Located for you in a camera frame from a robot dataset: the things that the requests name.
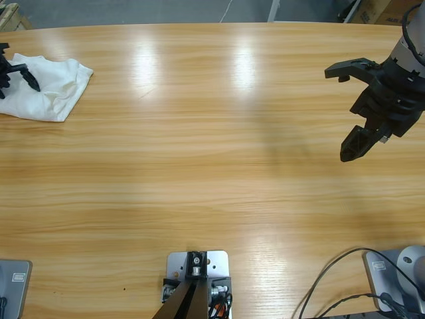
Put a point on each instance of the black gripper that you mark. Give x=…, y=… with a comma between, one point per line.
x=395, y=99
x=5, y=71

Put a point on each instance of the white T-shirt black logo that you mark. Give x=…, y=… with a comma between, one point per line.
x=59, y=89

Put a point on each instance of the wooden pallet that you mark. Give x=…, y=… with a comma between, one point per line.
x=15, y=18

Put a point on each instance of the white slanted metal leg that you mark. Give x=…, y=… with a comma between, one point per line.
x=352, y=10

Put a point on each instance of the cardboard box green print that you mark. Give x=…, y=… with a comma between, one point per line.
x=367, y=10

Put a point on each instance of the cardboard box black lettering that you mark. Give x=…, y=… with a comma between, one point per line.
x=388, y=10

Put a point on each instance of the white upright metal leg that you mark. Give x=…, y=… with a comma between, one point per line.
x=275, y=9

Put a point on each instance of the white mounting plate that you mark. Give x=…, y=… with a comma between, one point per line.
x=219, y=260

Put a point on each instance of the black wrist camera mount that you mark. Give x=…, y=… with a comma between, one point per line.
x=347, y=68
x=3, y=48

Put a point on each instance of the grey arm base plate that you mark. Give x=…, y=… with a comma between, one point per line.
x=15, y=292
x=376, y=282

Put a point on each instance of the black corner bracket silver knob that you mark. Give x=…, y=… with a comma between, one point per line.
x=167, y=292
x=219, y=287

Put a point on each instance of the dark camera post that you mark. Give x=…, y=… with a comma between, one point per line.
x=189, y=305

